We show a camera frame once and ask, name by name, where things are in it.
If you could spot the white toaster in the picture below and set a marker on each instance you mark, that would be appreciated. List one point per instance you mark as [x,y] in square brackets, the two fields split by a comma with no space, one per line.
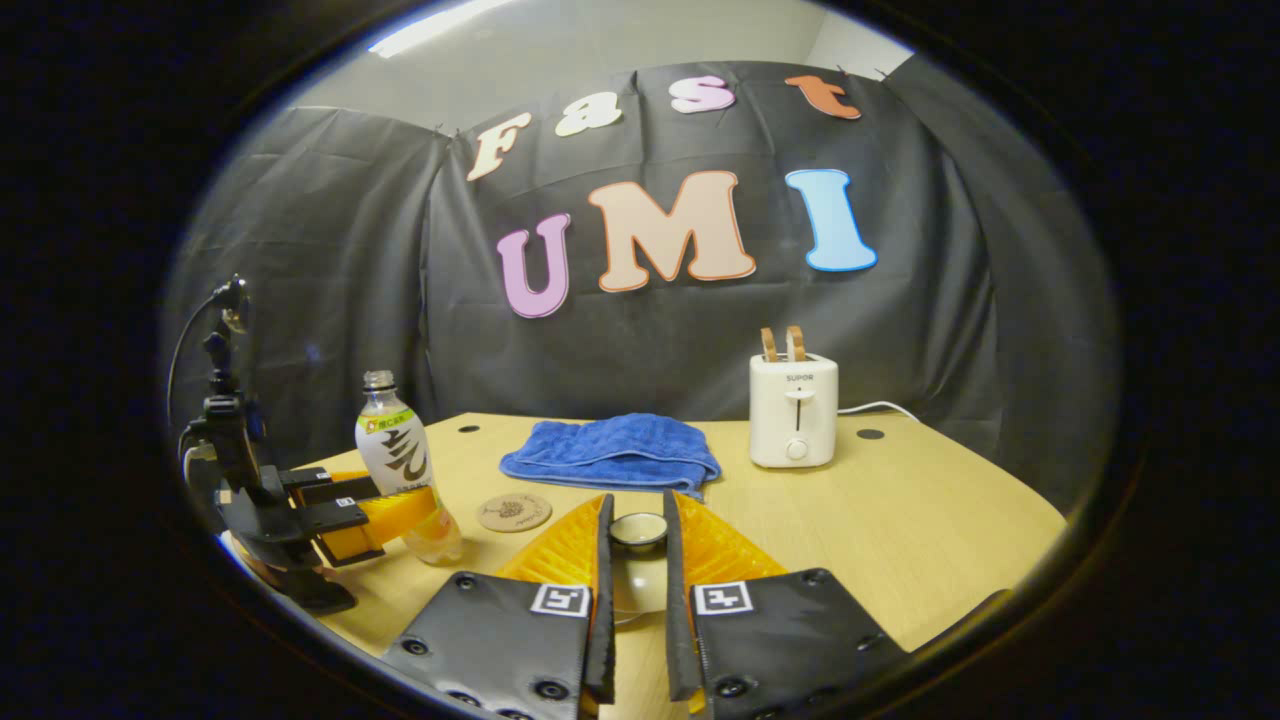
[793,415]

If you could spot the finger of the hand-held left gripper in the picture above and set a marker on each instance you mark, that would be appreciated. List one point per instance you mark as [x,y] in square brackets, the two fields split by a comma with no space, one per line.
[335,485]
[390,520]

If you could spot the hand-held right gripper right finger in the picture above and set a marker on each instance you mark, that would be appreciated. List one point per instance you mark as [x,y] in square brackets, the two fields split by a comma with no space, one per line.
[780,640]

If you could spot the black backdrop cloth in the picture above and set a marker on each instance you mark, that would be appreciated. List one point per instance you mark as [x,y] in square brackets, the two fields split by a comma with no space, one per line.
[330,250]

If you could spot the blue towel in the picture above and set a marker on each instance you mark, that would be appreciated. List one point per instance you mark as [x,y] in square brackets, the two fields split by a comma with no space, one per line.
[615,450]

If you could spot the toast slice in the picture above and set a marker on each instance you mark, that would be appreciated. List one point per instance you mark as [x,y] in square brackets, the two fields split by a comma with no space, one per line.
[795,344]
[768,345]

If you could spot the round cork coaster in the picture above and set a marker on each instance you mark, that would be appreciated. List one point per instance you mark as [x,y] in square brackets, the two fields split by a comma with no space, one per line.
[513,512]

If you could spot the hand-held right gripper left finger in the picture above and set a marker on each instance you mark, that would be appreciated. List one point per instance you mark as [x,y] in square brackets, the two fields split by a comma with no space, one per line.
[500,640]

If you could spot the clear water bottle white label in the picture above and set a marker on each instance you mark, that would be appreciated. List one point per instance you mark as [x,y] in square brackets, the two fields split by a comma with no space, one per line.
[395,455]

